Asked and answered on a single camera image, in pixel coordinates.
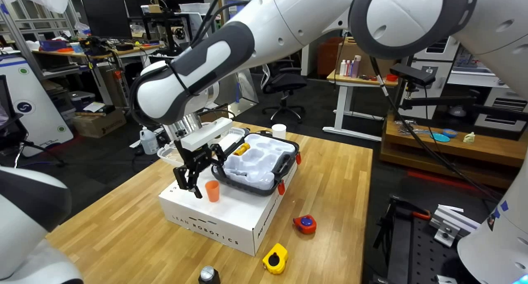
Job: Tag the orange plastic cup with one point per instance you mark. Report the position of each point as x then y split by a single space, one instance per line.
212 191

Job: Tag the wooden bench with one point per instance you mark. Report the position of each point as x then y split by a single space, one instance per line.
486 150

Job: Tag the blue plate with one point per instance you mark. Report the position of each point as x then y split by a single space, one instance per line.
439 137

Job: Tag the black and silver knob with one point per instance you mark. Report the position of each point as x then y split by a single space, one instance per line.
208 275

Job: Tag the yellow tool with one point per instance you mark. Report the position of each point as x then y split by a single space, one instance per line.
241 149

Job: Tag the large cardboard box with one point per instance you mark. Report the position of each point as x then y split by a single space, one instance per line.
350 48

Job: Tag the clear plastic container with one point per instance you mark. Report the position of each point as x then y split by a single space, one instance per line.
168 154

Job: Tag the red tape measure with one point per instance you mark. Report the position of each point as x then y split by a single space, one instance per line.
305 225

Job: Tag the small red bowl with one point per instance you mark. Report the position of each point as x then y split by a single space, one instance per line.
392 77

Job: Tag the small cream figure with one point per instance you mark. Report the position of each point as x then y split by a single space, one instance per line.
469 138

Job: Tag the brown cardboard box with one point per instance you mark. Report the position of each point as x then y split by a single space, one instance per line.
101 125

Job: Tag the row of bottles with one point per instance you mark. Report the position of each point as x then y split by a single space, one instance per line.
350 67

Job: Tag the white and grey robot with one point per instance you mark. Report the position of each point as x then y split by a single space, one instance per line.
29 226

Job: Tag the metal frame shelf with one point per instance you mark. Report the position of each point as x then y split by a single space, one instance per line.
29 24

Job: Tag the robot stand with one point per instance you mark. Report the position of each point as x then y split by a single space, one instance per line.
425 255

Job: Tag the camera on mount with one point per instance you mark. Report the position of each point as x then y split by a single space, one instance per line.
412 74

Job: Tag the row of monitors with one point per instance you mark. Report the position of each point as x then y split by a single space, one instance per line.
107 15

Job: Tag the white machine with green dots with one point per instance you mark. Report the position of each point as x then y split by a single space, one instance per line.
37 106

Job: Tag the cluttered wooden desk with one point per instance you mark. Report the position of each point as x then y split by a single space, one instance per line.
95 53

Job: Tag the blue bowl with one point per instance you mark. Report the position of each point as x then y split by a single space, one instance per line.
450 133

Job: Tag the yellow tape measure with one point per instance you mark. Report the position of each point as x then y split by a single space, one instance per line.
275 259

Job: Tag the white table with wooden top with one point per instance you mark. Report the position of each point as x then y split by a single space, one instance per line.
344 106

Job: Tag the white cardboard box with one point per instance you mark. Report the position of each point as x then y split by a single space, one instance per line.
231 216

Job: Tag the black 3D printer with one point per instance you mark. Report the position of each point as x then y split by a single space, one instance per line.
167 28

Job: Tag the white cup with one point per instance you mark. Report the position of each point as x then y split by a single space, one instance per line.
279 132

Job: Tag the aluminium bracket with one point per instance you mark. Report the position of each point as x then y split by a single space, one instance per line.
451 224

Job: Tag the clear plastic bottle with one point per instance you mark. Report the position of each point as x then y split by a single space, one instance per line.
148 143

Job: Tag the black office chair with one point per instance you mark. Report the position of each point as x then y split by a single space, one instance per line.
284 81

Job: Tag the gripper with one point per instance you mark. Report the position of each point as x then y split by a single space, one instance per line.
196 157

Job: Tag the black toolbox with white insert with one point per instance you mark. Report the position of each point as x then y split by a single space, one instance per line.
260 162

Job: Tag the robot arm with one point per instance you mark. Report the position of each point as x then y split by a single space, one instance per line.
288 24

